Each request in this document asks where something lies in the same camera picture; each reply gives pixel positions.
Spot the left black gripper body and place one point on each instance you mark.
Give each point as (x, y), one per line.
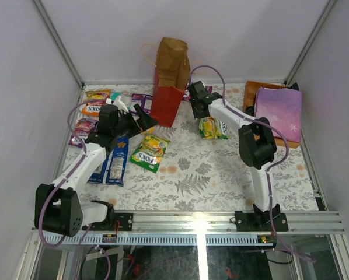
(132, 121)

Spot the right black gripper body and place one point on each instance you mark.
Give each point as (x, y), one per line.
(196, 114)

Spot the yellow snack bar wrapper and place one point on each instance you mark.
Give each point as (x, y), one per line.
(148, 131)

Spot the purple Fox's candy bag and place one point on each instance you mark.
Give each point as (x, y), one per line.
(187, 96)
(83, 128)

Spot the purple chocolate bar wrapper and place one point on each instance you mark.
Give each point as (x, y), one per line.
(143, 100)

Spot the orange Fox's candy bag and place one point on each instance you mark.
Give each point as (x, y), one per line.
(95, 100)

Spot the teal snack packet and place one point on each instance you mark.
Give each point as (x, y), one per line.
(124, 97)

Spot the yellow green candy bag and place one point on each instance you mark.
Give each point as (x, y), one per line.
(211, 128)

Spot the green Fox's candy bag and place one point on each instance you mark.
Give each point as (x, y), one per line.
(150, 152)

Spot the red paper bag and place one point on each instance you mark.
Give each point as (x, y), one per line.
(171, 76)

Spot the blue Doritos chip bag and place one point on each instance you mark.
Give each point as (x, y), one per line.
(112, 170)

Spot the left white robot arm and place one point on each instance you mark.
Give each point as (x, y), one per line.
(57, 206)

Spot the purple Frozen bag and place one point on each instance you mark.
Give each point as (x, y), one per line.
(282, 107)

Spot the dark rolled tape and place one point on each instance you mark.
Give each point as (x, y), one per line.
(250, 110)

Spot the wooden tray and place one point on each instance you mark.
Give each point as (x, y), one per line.
(251, 89)

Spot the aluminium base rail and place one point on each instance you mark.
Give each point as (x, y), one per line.
(181, 222)

